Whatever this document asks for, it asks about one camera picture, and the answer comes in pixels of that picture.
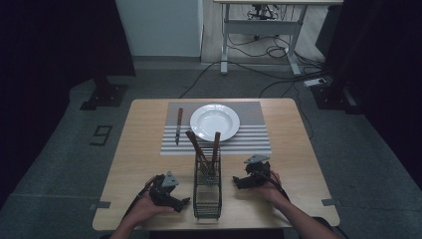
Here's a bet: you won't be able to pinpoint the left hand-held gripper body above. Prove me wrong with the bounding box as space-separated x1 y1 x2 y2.
147 170 180 209

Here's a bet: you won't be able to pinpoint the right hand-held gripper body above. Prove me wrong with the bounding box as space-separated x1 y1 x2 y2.
243 153 272 187

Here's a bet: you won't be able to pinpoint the person's left hand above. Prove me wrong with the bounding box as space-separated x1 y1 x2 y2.
131 191 176 228

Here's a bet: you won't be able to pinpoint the person's right hand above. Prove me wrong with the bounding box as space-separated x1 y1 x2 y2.
249 170 289 206

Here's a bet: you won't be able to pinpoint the grey striped placemat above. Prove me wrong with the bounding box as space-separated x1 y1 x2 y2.
159 101 273 156

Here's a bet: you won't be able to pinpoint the brown chopsticks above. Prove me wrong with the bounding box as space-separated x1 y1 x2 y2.
184 129 211 176

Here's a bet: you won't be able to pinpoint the grey tape piece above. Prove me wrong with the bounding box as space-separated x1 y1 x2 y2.
320 197 341 208
89 200 111 211

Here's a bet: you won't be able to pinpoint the white deep plate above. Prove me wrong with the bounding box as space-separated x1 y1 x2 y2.
189 103 241 143

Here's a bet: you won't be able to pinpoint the white power strip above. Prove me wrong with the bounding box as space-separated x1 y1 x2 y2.
303 77 328 89

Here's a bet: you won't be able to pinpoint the black stand base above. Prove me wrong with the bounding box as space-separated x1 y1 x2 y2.
311 83 363 116
79 77 129 112

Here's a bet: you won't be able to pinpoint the dark equipment under desk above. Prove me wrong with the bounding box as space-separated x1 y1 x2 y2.
246 3 281 22

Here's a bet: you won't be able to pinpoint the dark curtain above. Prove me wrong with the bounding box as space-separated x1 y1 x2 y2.
0 0 136 210
315 0 422 192

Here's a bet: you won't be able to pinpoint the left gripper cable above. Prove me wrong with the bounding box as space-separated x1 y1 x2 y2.
122 174 160 218

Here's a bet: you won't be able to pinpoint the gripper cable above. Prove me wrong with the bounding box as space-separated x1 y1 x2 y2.
122 174 160 218
259 169 291 202

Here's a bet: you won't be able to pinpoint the dark wire cutlery basket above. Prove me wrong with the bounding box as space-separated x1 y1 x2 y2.
192 145 223 220

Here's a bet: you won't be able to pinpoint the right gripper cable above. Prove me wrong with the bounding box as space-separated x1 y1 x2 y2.
259 169 291 202

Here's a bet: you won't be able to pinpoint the wooden-handled utensil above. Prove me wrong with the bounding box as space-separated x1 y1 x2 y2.
209 130 222 175

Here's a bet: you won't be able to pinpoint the wooden-handled table knife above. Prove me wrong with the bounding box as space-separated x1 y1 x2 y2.
174 107 184 146

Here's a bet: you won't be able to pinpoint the long black floor cable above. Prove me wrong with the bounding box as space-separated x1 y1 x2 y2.
178 60 223 100

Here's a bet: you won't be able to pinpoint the tangle of black floor cables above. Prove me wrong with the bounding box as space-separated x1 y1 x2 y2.
226 32 329 100

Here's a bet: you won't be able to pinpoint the white metal-frame desk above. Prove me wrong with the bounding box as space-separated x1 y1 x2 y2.
213 0 344 77

